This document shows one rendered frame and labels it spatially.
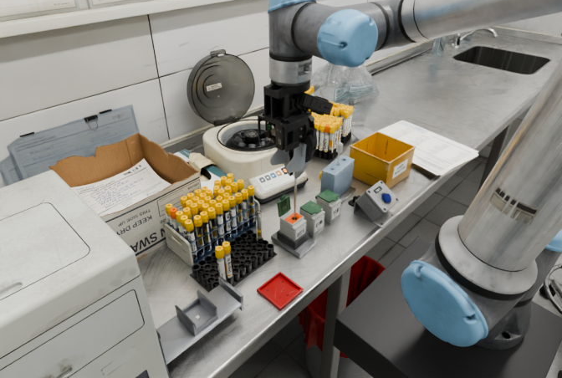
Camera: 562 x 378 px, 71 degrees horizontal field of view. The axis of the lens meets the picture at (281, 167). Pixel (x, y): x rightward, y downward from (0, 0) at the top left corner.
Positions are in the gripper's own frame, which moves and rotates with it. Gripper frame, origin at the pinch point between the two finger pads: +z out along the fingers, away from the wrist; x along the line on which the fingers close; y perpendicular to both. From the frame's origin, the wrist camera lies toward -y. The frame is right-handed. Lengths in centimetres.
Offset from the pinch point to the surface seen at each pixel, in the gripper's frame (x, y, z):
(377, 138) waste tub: -5.8, -45.6, 12.7
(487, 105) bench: 6, -114, 21
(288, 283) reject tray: 7.1, 10.2, 20.3
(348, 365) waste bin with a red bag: 8, -21, 86
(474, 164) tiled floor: -17, -224, 108
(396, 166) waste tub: 5.9, -36.2, 13.6
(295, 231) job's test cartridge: 1.9, 2.0, 14.3
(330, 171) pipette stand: -3.4, -18.0, 10.6
